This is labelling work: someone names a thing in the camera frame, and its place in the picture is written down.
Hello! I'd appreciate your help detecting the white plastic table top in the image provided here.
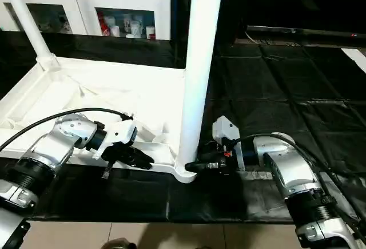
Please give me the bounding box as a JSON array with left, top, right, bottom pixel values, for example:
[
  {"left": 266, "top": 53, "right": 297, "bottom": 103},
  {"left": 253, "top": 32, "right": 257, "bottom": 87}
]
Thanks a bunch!
[{"left": 0, "top": 54, "right": 198, "bottom": 185}]

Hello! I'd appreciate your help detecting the white plastic table leg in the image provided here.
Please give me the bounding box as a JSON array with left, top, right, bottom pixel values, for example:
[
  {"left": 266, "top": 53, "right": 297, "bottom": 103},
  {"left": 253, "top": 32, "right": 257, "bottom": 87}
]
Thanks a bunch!
[
  {"left": 174, "top": 0, "right": 226, "bottom": 178},
  {"left": 0, "top": 0, "right": 61, "bottom": 71}
]

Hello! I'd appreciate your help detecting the black work mat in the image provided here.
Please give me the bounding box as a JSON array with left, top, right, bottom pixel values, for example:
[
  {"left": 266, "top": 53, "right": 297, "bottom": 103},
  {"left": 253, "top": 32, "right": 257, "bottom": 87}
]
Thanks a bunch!
[{"left": 0, "top": 29, "right": 366, "bottom": 224}]

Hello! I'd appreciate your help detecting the white bottle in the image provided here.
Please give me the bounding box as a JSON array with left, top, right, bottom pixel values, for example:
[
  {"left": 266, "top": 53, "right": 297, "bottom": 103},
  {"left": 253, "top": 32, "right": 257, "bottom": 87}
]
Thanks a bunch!
[{"left": 129, "top": 19, "right": 142, "bottom": 38}]

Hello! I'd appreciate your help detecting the red bottle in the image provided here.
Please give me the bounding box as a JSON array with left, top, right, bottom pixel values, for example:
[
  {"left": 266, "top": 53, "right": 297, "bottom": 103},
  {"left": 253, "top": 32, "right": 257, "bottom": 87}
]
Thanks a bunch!
[{"left": 98, "top": 14, "right": 109, "bottom": 36}]

